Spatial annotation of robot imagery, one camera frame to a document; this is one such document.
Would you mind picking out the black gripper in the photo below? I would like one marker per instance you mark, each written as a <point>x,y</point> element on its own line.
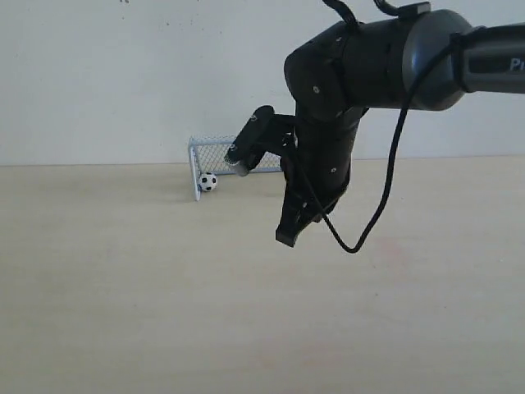
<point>316,168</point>

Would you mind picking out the black and white soccer ball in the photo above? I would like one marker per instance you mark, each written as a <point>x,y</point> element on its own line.
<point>207,181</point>

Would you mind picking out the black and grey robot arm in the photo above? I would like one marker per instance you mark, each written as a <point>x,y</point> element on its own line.
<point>417,58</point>

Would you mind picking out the small white soccer goal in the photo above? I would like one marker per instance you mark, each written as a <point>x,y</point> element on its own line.
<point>206,154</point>

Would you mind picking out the black camera on bracket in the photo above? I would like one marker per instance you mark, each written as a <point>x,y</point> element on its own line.
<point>264,132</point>

